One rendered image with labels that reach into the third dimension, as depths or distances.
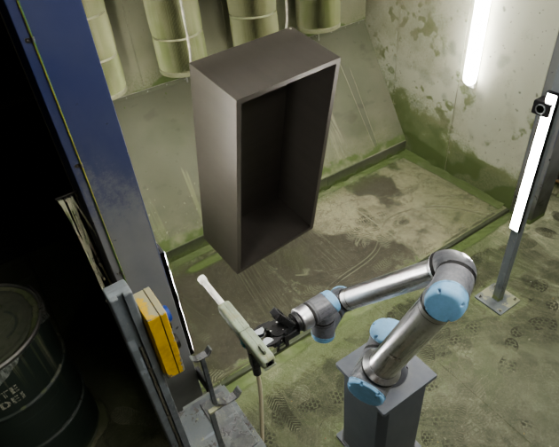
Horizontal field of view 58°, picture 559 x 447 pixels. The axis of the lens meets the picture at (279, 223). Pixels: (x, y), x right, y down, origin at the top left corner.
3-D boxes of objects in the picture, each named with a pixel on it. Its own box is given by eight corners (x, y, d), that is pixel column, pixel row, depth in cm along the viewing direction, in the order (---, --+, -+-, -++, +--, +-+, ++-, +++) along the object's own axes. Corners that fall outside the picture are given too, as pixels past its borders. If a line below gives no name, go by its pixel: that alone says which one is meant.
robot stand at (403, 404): (421, 448, 252) (437, 374, 212) (376, 485, 240) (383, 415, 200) (379, 403, 272) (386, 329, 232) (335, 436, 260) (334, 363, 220)
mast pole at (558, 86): (491, 298, 323) (562, 46, 220) (496, 294, 325) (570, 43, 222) (498, 303, 320) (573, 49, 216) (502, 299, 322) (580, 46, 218)
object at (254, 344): (281, 393, 171) (275, 352, 157) (270, 401, 169) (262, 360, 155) (215, 309, 204) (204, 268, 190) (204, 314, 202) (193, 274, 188)
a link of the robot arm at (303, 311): (315, 314, 174) (298, 298, 180) (303, 321, 172) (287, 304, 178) (315, 331, 179) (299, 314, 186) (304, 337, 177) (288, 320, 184)
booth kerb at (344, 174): (126, 286, 351) (122, 273, 343) (125, 285, 353) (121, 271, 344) (405, 152, 458) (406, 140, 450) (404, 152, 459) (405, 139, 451)
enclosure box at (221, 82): (203, 238, 310) (188, 62, 220) (278, 196, 337) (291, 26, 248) (237, 274, 293) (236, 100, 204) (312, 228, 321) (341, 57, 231)
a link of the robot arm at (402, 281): (470, 231, 155) (326, 285, 205) (460, 256, 147) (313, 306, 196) (492, 259, 157) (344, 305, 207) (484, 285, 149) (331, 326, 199)
